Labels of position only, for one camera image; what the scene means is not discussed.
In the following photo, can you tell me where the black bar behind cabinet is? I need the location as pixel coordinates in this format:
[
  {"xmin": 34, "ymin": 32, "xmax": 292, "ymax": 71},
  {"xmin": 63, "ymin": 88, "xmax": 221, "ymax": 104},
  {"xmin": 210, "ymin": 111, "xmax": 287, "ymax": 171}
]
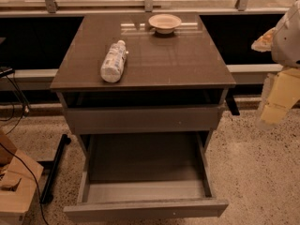
[{"xmin": 225, "ymin": 89, "xmax": 240, "ymax": 116}]

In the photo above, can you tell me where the grey drawer cabinet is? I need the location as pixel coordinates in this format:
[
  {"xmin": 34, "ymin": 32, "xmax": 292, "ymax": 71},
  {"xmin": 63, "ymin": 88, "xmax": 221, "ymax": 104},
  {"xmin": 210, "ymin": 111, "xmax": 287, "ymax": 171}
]
[{"xmin": 51, "ymin": 13, "xmax": 235, "ymax": 151}]

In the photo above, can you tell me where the black floor stand bar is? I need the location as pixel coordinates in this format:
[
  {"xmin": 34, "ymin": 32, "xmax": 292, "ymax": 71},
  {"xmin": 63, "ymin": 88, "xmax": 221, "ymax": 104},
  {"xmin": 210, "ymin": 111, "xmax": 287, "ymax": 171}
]
[{"xmin": 39, "ymin": 134, "xmax": 71, "ymax": 204}]

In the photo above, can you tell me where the black cable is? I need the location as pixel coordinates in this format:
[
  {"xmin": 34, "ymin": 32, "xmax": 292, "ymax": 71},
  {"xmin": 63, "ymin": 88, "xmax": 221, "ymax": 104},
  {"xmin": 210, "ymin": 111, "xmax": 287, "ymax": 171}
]
[{"xmin": 0, "ymin": 67, "xmax": 51, "ymax": 225}]

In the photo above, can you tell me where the grey top drawer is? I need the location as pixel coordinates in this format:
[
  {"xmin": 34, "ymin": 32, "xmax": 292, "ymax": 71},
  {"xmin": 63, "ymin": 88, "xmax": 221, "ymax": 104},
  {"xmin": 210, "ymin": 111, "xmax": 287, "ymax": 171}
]
[{"xmin": 65, "ymin": 106, "xmax": 224, "ymax": 135}]

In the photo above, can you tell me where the brown cardboard box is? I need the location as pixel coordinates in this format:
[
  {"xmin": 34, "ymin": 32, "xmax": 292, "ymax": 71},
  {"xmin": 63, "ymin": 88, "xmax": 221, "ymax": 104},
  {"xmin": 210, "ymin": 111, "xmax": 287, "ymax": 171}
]
[{"xmin": 0, "ymin": 131, "xmax": 43, "ymax": 225}]

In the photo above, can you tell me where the blue-labelled clear plastic bottle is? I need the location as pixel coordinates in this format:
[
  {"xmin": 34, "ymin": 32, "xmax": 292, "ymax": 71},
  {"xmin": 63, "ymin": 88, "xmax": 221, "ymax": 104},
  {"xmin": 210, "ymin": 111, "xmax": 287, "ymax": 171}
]
[{"xmin": 100, "ymin": 40, "xmax": 128, "ymax": 83}]

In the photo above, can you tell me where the white paper bowl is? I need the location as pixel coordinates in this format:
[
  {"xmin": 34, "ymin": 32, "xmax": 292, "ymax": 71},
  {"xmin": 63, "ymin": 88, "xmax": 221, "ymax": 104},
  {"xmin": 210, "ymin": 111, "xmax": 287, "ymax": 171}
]
[{"xmin": 148, "ymin": 14, "xmax": 182, "ymax": 34}]

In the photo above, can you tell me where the open grey middle drawer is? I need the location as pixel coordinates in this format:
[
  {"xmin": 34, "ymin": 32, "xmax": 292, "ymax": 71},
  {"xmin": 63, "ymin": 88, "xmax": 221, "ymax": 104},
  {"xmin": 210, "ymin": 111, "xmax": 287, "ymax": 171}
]
[{"xmin": 64, "ymin": 132, "xmax": 229, "ymax": 222}]

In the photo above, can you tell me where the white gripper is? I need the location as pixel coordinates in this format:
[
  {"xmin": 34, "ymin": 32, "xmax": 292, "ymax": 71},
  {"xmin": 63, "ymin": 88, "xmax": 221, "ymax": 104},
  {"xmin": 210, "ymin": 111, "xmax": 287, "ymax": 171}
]
[{"xmin": 251, "ymin": 0, "xmax": 300, "ymax": 125}]

